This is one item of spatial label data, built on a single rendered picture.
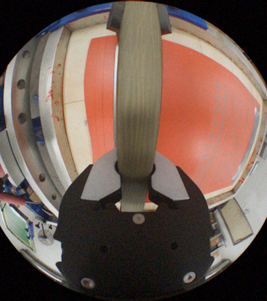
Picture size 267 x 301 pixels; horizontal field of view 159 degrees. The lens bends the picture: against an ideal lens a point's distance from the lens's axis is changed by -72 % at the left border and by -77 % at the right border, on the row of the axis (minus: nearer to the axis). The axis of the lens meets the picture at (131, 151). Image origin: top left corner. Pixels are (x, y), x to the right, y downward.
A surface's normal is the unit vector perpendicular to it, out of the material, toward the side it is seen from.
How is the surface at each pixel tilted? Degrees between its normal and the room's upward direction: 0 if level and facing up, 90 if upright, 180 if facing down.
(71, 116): 0
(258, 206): 90
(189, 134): 0
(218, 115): 0
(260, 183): 90
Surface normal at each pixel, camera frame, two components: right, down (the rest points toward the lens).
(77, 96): 0.00, 0.47
